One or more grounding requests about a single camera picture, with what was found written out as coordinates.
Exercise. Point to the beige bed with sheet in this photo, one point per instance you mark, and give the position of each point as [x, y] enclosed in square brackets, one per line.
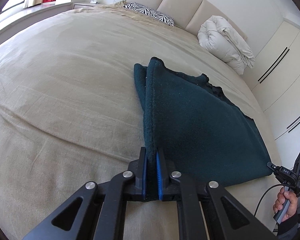
[69, 111]

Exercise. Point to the white wardrobe with black handles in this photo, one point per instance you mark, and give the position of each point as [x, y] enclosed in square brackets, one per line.
[275, 83]

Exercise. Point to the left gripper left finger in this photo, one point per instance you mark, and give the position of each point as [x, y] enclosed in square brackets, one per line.
[141, 173]

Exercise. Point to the zebra print pillow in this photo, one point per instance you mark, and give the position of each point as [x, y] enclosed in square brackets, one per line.
[150, 12]

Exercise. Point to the beige padded headboard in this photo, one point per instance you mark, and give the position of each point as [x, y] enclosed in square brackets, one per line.
[188, 14]

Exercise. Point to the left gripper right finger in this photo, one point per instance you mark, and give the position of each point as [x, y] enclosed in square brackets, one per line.
[162, 175]

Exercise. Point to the folded white duvet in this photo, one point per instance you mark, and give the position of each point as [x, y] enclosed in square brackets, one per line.
[222, 40]

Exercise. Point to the white bedside table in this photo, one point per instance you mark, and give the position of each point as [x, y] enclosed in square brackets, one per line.
[80, 5]

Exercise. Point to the dark teal knit sweater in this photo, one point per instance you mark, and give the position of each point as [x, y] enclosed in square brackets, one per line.
[198, 127]

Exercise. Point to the person's right hand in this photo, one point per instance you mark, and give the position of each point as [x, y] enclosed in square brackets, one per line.
[285, 206]

